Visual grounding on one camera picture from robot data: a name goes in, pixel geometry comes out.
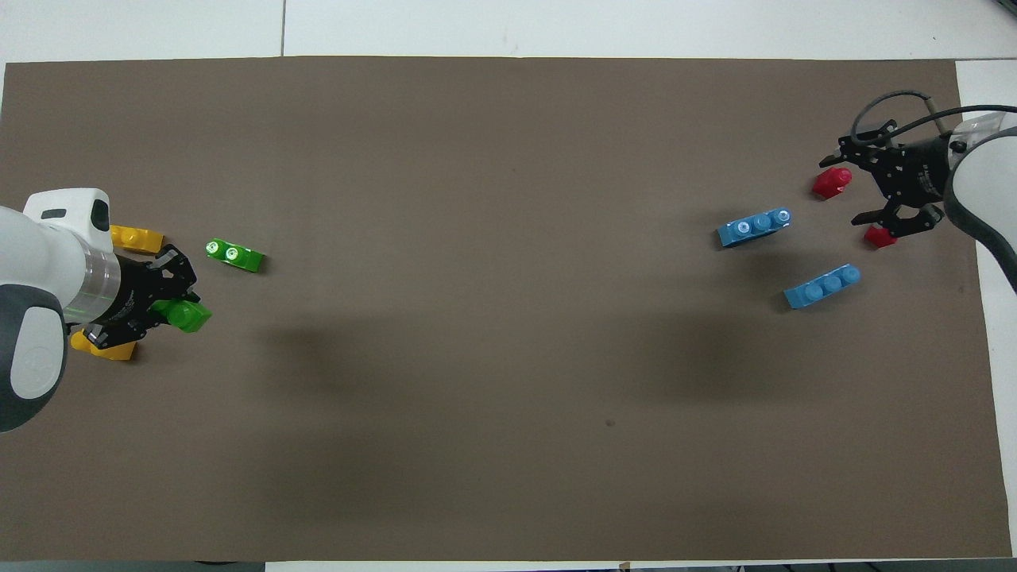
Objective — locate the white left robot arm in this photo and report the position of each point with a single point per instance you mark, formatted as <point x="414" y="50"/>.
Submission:
<point x="40" y="262"/>

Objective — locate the green two-stud toy block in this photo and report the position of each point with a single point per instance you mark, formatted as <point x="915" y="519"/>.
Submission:
<point x="238" y="258"/>
<point x="189" y="316"/>

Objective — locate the brown paper mat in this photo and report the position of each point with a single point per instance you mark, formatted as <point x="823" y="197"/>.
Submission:
<point x="508" y="397"/>

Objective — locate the red one-stud toy block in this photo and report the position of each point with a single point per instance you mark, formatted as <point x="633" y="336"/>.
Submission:
<point x="830" y="183"/>
<point x="878" y="237"/>

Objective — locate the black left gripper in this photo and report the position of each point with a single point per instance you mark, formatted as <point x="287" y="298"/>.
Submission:
<point x="139" y="294"/>

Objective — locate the yellow two-stud toy block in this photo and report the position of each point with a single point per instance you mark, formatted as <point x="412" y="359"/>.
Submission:
<point x="115" y="354"/>
<point x="139" y="239"/>

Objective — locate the blue three-stud toy block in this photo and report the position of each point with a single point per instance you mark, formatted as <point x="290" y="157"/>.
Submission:
<point x="751" y="230"/>
<point x="818" y="290"/>

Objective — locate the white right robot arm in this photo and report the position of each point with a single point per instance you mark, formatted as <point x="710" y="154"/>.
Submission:
<point x="985" y="191"/>

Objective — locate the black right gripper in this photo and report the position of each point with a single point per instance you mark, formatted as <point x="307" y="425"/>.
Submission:
<point x="922" y="171"/>

